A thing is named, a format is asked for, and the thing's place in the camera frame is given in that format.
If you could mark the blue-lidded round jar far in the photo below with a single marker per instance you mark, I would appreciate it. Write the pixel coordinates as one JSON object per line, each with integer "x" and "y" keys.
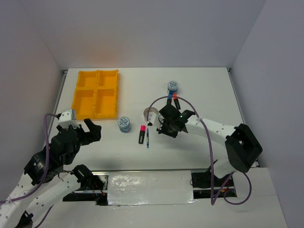
{"x": 172, "y": 87}

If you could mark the orange highlighter marker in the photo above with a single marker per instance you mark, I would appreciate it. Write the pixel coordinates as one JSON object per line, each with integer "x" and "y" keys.
{"x": 176, "y": 101}

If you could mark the blue-lidded round jar near bin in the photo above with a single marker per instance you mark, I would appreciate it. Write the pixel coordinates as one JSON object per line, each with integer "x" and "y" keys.
{"x": 124, "y": 124}

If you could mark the metal base rail plate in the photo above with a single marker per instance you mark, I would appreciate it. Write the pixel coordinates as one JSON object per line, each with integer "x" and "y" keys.
{"x": 151, "y": 188}

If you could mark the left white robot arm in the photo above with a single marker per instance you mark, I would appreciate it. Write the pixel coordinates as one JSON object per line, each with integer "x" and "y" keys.
{"x": 27, "y": 201}

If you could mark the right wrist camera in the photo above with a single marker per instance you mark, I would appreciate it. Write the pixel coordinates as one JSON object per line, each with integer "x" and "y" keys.
{"x": 155, "y": 120}

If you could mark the blue pen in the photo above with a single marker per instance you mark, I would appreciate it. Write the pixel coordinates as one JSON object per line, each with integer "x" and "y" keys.
{"x": 147, "y": 138}

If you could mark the blue highlighter marker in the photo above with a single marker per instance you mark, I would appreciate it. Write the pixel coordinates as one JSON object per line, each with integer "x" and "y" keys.
{"x": 169, "y": 99}

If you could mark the clear tape roll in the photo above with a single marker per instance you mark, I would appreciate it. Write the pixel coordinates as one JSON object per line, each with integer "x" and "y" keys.
{"x": 149, "y": 111}

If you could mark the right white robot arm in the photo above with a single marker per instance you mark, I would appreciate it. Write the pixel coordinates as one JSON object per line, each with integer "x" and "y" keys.
{"x": 242, "y": 148}

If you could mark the pink highlighter marker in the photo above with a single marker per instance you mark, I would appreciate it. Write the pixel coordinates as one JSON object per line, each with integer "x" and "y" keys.
{"x": 142, "y": 134}

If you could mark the yellow four-compartment plastic bin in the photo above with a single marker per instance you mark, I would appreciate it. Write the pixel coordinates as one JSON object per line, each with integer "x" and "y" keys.
{"x": 96, "y": 94}

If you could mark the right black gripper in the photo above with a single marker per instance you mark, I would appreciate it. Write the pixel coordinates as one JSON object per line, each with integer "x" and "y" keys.
{"x": 163, "y": 130}

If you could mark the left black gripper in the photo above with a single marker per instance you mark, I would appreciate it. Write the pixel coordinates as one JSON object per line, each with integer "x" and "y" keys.
{"x": 94, "y": 135}

